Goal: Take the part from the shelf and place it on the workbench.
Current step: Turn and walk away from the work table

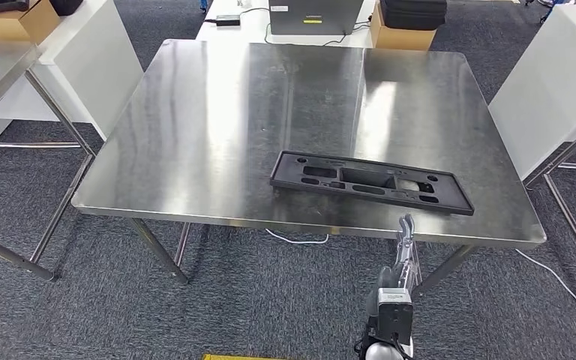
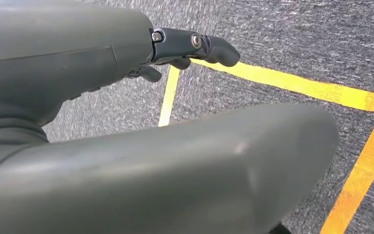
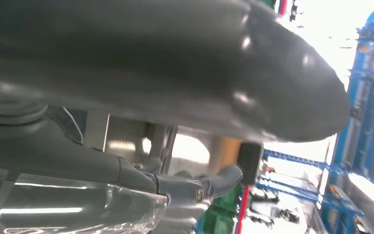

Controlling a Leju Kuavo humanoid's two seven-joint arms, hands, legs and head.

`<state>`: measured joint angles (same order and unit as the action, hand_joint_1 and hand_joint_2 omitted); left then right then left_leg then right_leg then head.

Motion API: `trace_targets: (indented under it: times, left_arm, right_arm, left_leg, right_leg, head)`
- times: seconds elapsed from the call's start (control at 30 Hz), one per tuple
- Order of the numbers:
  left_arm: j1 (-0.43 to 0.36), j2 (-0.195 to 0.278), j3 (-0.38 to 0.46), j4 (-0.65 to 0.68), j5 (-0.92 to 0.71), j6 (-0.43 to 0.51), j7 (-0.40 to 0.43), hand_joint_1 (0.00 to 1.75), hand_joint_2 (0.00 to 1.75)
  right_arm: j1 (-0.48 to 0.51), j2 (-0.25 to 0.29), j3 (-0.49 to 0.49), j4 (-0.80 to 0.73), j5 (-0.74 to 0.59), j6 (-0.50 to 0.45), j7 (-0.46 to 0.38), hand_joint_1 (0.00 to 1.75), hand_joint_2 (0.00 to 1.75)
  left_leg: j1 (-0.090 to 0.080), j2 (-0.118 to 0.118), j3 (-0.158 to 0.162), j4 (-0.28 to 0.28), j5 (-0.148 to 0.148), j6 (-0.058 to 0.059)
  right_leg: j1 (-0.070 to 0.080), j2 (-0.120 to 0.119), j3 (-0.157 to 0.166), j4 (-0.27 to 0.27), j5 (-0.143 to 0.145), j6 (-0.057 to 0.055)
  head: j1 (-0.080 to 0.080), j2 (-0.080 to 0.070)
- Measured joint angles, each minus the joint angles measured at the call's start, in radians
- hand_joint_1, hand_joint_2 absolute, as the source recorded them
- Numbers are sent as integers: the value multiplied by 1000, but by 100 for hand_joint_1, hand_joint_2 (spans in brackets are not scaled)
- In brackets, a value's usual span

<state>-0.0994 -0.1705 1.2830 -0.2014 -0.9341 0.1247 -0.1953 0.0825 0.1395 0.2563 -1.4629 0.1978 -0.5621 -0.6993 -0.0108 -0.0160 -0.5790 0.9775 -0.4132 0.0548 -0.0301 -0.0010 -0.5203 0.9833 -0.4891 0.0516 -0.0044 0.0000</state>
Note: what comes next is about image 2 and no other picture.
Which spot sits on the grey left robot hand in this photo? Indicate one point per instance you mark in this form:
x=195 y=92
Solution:
x=77 y=48

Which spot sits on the yellow floor tape square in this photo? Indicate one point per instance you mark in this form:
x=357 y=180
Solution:
x=303 y=85

